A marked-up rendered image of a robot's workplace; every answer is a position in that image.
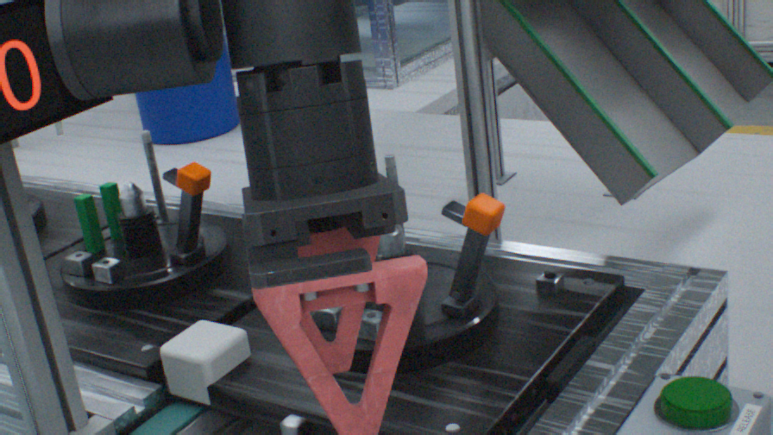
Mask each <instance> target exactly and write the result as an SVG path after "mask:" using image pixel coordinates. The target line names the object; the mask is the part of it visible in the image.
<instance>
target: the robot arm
mask: <svg viewBox="0 0 773 435"><path fill-rule="evenodd" d="M221 4H222V9H223V19H224V26H225V31H226V36H227V42H228V48H229V58H230V64H231V70H237V69H244V68H250V67H253V68H254V69H252V70H246V71H239V72H236V82H237V87H238V93H239V96H236V102H237V109H238V114H239V120H240V125H241V131H242V141H243V147H244V153H245V158H246V164H247V169H248V180H249V185H250V186H247V187H243V188H242V201H243V209H244V213H243V214H242V227H243V233H244V239H245V244H246V250H247V256H248V265H249V274H250V280H251V285H252V290H253V296H254V300H255V303H256V305H257V306H258V307H259V309H260V310H261V312H262V314H263V316H264V317H265V319H266V320H267V322H268V323H269V324H270V326H271V327H272V329H273V331H274V333H275V334H276V336H277V337H278V339H279V340H280V341H281V343H282V344H283V346H284V348H285V349H286V351H287V353H288V354H289V356H290V357H291V359H292V360H293V362H294V363H295V365H296V366H297V368H298V369H299V371H300V373H301V374H302V376H303V377H304V378H305V380H306V382H307V383H308V385H309V387H310V388H311V391H312V392H313V393H314V394H315V396H316V398H317V400H318V401H319V403H320V405H321V406H322V408H323V410H324V411H325V412H326V414H327V416H328V417H329V419H330V421H331V423H332V424H333V426H334V427H335V428H336V430H337V432H338V434H339V435H377V434H378V432H379V429H380V423H381V421H382V417H383V414H384V411H385V408H386V404H387V399H388V396H389V393H390V390H391V386H392V384H393V378H394V375H395V372H396V368H397V366H398V363H399V359H400V356H401V353H402V350H403V348H404V345H405V341H406V338H407V335H408V332H409V330H410V327H411V324H412V320H413V317H414V315H415V312H416V310H417V307H418V302H419V300H420V297H421V294H422V292H423V289H424V284H425V282H426V279H427V266H426V261H425V260H424V259H423V258H422V257H421V256H420V255H413V256H407V257H401V258H396V259H391V260H385V261H380V262H375V258H376V254H377V250H378V246H379V242H380V236H381V235H386V234H391V233H394V232H395V231H396V227H395V224H402V223H405V222H407V221H408V213H407V206H406V199H405V189H404V188H403V187H401V186H399V185H397V184H396V183H394V182H393V181H391V180H390V179H388V178H387V177H385V176H384V175H382V174H381V173H378V168H377V161H376V154H375V148H374V136H373V130H372V124H371V116H370V110H369V104H368V92H367V86H366V80H365V79H364V74H363V67H362V61H361V60H350V61H344V62H341V56H340V55H345V54H356V53H361V42H360V36H359V29H358V22H357V16H356V9H355V0H221ZM45 17H46V27H47V37H48V41H49V45H50V48H51V52H52V55H53V60H54V63H55V65H56V67H57V69H58V72H59V74H60V76H61V78H62V80H63V82H64V83H65V85H66V87H67V89H68V90H69V91H70V92H71V94H72V95H74V96H75V97H76V98H78V99H81V100H87V99H93V98H105V97H112V96H118V95H124V94H131V93H137V92H144V91H156V90H162V89H168V88H174V87H181V86H188V85H199V84H206V83H210V82H211V81H212V80H213V78H214V75H215V71H216V66H217V60H220V59H221V57H222V55H223V21H222V15H221V10H220V3H219V0H45ZM366 302H376V304H382V303H386V304H385V307H384V311H383V314H382V318H381V321H380V328H379V331H378V335H377V338H376V341H375V345H374V351H373V355H372V358H371V362H370V365H369V369H368V375H367V379H366V382H365V386H364V389H363V393H362V397H361V400H360V401H359V402H358V403H356V404H351V403H349V402H348V400H347V398H346V397H345V395H344V393H343V391H342V390H341V389H340V387H339V385H338V384H337V382H336V380H335V378H334V376H333V375H332V374H334V373H339V372H343V371H348V370H349V369H350V366H351V363H352V359H353V355H354V351H355V345H356V341H357V338H358V333H359V330H360V325H361V319H362V314H363V311H364V307H365V303H366ZM339 306H342V311H341V315H340V319H339V324H338V328H337V332H336V339H335V340H334V341H333V342H327V341H326V340H325V339H324V337H323V335H322V333H321V331H320V330H319V329H318V327H317V325H316V323H315V321H314V320H313V318H312V316H311V315H310V313H309V312H312V311H317V310H323V309H328V308H333V307H339Z"/></svg>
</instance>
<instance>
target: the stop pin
mask: <svg viewBox="0 0 773 435"><path fill-rule="evenodd" d="M280 429H281V433H282V435H310V431H309V426H308V421H307V419H306V418H302V417H299V416H296V415H293V414H291V415H289V416H288V417H287V418H285V419H284V420H283V421H282V422H281V423H280Z"/></svg>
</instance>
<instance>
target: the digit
mask: <svg viewBox="0 0 773 435"><path fill-rule="evenodd" d="M63 110H65V108H64V105H63V101H62V97H61V94H60V88H59V84H58V80H57V77H56V73H55V70H54V67H53V61H52V57H51V54H50V50H49V46H48V43H47V37H46V33H45V29H44V26H43V22H42V20H41V13H40V10H39V6H38V4H37V5H34V6H31V7H27V8H25V9H19V10H16V11H13V12H10V13H7V14H3V15H0V135H3V134H5V133H8V132H10V131H12V130H15V129H19V128H21V127H23V126H25V125H28V124H31V123H34V122H36V121H39V120H41V119H43V118H45V117H50V116H51V115H54V114H56V113H59V112H61V111H63Z"/></svg>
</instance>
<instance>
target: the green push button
mask: <svg viewBox="0 0 773 435"><path fill-rule="evenodd" d="M660 399H661V410H662V412H663V414H664V415H665V416H666V417H667V418H668V419H670V420H672V421H674V422H676V423H678V424H680V425H684V426H693V427H705V426H714V425H718V424H719V423H722V422H723V421H725V420H727V419H728V418H729V417H730V415H731V413H732V394H731V392H730V390H729V389H728V388H727V387H726V386H724V385H722V384H721V383H720V382H718V381H715V380H713V379H710V378H706V377H701V376H686V377H682V378H678V379H675V380H673V381H671V382H670V383H668V384H667V385H665V386H664V387H663V389H662V391H661V393H660Z"/></svg>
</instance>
